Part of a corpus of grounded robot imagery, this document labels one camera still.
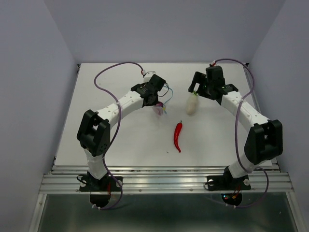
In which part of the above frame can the clear zip top bag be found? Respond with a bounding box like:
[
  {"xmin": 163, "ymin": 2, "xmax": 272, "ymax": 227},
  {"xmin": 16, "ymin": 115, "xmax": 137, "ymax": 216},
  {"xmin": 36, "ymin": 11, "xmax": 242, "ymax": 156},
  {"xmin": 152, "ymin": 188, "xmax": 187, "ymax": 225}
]
[{"xmin": 152, "ymin": 86, "xmax": 174, "ymax": 116}]

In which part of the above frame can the purple onion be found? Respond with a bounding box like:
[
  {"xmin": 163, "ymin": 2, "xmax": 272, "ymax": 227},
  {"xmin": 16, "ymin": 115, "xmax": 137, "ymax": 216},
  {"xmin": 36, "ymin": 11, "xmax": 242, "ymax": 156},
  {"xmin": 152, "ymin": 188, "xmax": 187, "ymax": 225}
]
[{"xmin": 154, "ymin": 102, "xmax": 164, "ymax": 116}]

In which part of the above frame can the white radish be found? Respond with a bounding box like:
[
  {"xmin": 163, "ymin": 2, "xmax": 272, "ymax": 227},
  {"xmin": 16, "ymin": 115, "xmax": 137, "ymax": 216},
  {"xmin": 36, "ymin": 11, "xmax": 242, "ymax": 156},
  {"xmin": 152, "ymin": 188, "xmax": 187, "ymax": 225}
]
[{"xmin": 186, "ymin": 91, "xmax": 198, "ymax": 116}]

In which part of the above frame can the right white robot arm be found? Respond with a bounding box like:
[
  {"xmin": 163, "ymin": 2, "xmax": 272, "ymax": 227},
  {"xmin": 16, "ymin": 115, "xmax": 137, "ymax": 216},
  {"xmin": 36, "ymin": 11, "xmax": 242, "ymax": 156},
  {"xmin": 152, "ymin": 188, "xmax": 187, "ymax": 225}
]
[{"xmin": 188, "ymin": 66, "xmax": 283, "ymax": 189}]

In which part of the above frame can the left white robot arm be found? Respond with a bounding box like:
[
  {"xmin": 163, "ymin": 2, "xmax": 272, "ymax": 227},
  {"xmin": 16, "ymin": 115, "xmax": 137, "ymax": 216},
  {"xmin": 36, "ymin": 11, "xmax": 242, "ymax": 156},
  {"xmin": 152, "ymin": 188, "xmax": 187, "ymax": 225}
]
[{"xmin": 77, "ymin": 74, "xmax": 166, "ymax": 190}]

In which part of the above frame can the red chili pepper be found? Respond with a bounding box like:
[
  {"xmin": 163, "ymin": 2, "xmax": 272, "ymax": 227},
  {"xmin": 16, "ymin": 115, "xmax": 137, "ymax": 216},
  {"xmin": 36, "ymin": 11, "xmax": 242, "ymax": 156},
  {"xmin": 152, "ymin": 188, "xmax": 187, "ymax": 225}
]
[{"xmin": 173, "ymin": 121, "xmax": 183, "ymax": 153}]

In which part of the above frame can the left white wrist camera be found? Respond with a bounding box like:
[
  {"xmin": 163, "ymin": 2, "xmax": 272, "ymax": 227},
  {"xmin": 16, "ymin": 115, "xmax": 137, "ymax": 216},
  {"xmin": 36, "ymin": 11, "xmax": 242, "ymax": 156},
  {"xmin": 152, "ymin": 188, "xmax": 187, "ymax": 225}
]
[{"xmin": 143, "ymin": 71, "xmax": 155, "ymax": 83}]

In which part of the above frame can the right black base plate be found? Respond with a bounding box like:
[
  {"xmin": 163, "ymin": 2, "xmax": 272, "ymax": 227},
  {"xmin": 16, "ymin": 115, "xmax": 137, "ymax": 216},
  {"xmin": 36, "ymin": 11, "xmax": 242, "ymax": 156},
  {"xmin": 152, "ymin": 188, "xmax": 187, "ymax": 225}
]
[{"xmin": 206, "ymin": 175, "xmax": 251, "ymax": 191}]

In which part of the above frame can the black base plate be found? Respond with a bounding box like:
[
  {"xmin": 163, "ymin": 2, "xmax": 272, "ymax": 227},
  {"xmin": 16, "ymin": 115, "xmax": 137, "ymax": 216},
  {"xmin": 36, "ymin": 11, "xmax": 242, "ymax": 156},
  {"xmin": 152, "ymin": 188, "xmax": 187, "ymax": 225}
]
[
  {"xmin": 76, "ymin": 174, "xmax": 123, "ymax": 193},
  {"xmin": 206, "ymin": 175, "xmax": 251, "ymax": 191}
]

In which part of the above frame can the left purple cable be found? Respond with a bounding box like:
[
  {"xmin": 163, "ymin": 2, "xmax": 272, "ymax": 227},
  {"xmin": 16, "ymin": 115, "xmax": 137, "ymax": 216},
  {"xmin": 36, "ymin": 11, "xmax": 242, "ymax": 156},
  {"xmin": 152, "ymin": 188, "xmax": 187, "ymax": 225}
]
[{"xmin": 91, "ymin": 61, "xmax": 147, "ymax": 210}]

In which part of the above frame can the aluminium rail frame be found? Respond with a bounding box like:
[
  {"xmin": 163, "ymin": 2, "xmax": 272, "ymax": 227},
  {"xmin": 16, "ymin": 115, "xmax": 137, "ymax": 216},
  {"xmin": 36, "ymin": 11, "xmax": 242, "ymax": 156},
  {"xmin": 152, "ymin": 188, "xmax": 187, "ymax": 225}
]
[{"xmin": 30, "ymin": 63, "xmax": 307, "ymax": 232}]

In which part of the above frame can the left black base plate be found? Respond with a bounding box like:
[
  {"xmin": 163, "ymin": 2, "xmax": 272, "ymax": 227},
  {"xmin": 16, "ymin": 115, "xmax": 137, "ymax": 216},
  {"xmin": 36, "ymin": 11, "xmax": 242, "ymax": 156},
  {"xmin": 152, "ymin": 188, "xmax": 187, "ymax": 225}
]
[{"xmin": 76, "ymin": 174, "xmax": 123, "ymax": 193}]

